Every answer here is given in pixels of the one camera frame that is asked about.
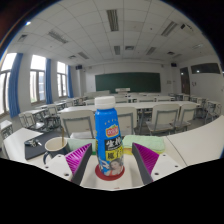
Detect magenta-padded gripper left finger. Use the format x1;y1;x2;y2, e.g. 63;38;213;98
43;143;93;186

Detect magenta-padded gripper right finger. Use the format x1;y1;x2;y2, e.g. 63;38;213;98
131;142;184;186

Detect blue drink bottle white cap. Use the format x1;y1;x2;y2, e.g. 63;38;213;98
94;95;126;178

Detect dark blue mug cork base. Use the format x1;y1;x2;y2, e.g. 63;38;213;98
42;135;72;165

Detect wooden stirrer stick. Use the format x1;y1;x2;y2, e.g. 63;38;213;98
60;126;66;146

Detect dark flat laptop sleeve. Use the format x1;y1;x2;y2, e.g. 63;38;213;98
23;130;63;161

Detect classroom chairs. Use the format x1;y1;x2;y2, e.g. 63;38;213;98
18;93;223;139

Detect bunch of keys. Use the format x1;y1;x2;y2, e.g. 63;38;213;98
24;139;43;148

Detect classroom desks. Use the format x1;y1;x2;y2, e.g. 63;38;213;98
0;89;223;134

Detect green chalkboard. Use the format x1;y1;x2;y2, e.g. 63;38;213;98
94;72;162;94

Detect dark classroom door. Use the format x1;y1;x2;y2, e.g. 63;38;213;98
179;66;191;96

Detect classroom windows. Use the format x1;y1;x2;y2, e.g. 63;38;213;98
0;52;69;116

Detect blue window curtains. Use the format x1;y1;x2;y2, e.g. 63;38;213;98
8;53;74;118

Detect ceiling lights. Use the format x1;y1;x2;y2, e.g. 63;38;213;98
16;8;204;61

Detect dark interior wall window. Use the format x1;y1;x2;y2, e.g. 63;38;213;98
190;62;222;75

